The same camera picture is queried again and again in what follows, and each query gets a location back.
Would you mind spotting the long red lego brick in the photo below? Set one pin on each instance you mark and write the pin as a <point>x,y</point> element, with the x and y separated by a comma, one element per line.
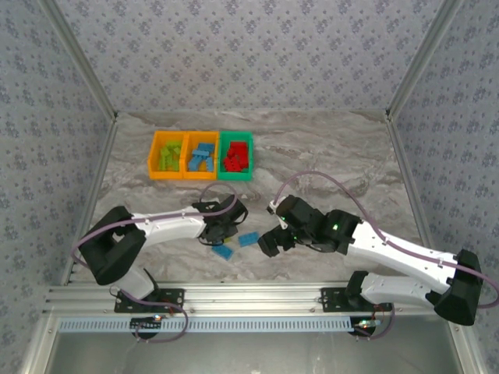
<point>242,166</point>
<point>230,163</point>
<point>238,145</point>
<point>242,155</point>
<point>231,152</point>

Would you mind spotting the long aluminium base rail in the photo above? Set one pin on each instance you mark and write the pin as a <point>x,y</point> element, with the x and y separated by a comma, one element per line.
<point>249,298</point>

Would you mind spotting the small red lego brick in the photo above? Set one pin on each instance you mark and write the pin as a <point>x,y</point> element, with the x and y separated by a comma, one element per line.
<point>227,166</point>
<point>242,157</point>

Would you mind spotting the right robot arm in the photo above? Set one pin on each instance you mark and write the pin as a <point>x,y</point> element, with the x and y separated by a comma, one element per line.
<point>397,249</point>

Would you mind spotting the long lime green lego brick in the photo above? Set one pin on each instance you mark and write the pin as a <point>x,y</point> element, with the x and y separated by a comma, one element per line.
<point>173,146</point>
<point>163,160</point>

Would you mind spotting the small lime green lego brick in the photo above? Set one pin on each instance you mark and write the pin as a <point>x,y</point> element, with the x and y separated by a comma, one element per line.
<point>176,166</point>
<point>175,158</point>

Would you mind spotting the small black controller board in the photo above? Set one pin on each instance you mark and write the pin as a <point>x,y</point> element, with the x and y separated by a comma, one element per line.
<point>148,325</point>
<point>364,327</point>

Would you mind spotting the green plastic bin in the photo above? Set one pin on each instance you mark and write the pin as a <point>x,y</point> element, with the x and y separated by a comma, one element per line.
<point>234,176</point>

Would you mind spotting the aluminium frame post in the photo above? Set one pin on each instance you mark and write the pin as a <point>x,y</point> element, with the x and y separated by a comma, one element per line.
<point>425,58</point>
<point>78,58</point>

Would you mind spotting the metal base panel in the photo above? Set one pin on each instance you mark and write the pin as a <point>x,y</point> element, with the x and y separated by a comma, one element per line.
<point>249,354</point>

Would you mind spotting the long blue lego brick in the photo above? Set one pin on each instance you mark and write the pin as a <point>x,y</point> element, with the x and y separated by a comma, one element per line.
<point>204,147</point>
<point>222,252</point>
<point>248,238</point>
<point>210,165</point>
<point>193,163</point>

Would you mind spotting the orange plastic bin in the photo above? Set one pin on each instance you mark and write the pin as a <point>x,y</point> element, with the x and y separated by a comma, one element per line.
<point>165,175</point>
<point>200,175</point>

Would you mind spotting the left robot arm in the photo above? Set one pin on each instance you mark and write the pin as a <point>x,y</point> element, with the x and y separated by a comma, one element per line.
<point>167,230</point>

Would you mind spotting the aluminium side rail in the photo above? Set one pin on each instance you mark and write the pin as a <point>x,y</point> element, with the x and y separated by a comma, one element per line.
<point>409,183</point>
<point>93,195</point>

